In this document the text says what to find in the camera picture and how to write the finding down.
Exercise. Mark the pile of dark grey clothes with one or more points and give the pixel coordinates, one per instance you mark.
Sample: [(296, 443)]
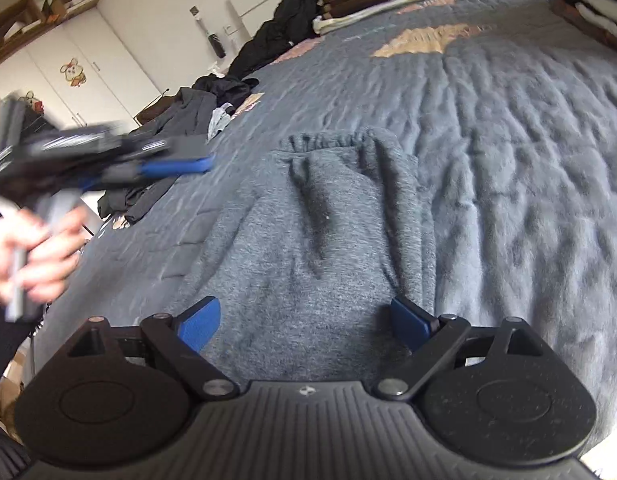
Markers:
[(183, 110)]

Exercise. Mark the white wall socket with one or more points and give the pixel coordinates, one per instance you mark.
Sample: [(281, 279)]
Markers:
[(228, 29)]

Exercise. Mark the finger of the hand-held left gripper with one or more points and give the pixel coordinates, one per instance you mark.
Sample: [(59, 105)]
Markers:
[(178, 147), (183, 166)]

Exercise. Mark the brown hoodie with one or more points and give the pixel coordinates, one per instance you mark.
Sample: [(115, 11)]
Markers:
[(153, 107)]

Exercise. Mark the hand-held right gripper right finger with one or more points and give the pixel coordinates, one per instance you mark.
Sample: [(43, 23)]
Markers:
[(411, 322)]

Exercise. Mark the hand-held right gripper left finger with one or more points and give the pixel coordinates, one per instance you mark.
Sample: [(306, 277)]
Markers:
[(201, 325)]

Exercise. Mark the white cloth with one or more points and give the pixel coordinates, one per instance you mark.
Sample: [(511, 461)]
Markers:
[(219, 120)]

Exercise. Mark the black crumpled garment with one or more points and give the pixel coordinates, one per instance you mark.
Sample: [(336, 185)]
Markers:
[(228, 90)]

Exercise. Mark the cartoon mouse sticker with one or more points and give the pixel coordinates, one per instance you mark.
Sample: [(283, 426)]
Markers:
[(72, 72)]

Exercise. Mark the black hairbrush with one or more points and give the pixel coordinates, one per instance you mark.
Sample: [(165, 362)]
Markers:
[(218, 45)]

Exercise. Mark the white wardrobe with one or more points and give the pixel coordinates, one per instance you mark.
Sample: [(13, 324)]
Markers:
[(113, 75)]

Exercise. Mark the grey sweatpants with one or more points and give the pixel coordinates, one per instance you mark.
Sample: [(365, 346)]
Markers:
[(313, 260)]

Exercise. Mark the brown cardboard box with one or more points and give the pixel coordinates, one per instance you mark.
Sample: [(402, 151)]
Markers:
[(13, 17), (73, 0)]

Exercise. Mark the grey quilted bed cover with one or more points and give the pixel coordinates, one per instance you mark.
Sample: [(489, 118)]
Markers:
[(513, 135)]

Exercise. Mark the person's left hand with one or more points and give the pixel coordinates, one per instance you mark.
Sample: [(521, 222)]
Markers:
[(53, 260)]

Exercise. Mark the black jacket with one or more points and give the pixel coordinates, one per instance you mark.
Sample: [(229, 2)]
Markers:
[(288, 15)]

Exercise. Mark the person's left forearm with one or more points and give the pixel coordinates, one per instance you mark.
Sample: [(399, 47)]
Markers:
[(3, 340)]

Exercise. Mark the plush toy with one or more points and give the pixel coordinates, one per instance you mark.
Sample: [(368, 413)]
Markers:
[(31, 102)]

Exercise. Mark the small wall thermostat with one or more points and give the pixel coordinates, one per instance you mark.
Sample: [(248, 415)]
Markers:
[(195, 11)]

